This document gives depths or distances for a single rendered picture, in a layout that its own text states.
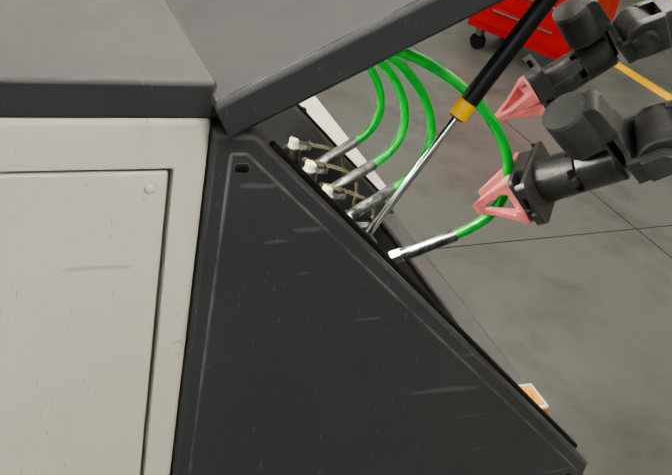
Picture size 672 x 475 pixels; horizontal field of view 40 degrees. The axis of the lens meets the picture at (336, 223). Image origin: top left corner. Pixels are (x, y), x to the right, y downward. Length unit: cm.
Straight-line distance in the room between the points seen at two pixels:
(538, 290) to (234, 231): 273
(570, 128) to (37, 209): 60
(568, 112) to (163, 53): 50
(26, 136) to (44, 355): 22
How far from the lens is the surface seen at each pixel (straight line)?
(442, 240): 126
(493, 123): 119
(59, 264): 84
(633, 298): 369
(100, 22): 88
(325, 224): 89
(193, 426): 100
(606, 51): 151
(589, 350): 331
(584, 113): 111
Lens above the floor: 180
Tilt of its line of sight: 30 degrees down
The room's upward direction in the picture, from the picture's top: 11 degrees clockwise
